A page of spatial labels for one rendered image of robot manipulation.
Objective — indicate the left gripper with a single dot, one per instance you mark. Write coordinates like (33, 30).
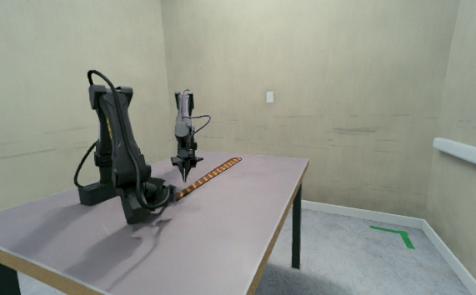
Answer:
(190, 163)

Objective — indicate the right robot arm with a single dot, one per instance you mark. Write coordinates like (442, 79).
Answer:
(112, 156)

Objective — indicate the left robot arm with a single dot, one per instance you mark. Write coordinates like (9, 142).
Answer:
(183, 124)

